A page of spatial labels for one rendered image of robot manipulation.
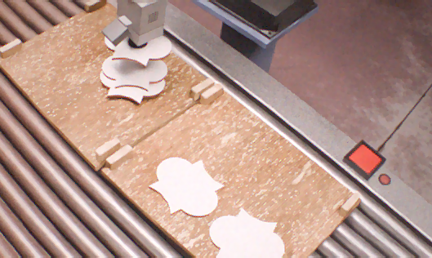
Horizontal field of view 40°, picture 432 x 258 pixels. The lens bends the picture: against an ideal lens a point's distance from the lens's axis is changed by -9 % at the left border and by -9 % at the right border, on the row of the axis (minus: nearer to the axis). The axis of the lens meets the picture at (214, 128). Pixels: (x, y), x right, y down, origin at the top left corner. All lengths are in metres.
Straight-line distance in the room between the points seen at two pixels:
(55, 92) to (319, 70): 1.78
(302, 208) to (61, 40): 0.69
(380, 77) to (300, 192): 1.84
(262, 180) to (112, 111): 0.35
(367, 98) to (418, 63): 0.48
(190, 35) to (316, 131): 0.40
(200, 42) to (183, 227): 0.54
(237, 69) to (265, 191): 0.36
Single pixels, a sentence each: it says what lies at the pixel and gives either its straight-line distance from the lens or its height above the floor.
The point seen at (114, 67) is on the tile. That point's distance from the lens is 1.41.
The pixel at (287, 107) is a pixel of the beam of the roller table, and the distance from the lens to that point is 1.46.
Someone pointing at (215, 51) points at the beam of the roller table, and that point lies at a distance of 1.55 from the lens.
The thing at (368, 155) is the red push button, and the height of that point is 0.93.
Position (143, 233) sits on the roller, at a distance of 1.20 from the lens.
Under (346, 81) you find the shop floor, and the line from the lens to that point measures 2.97.
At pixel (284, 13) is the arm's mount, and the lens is 1.67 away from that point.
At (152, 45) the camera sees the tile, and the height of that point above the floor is 1.05.
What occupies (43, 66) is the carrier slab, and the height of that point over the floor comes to 0.94.
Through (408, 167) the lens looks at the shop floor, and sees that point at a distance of 2.74.
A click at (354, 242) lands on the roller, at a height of 0.92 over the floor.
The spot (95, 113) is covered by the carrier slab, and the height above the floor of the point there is 0.94.
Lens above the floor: 1.95
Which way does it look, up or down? 49 degrees down
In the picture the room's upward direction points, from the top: 12 degrees clockwise
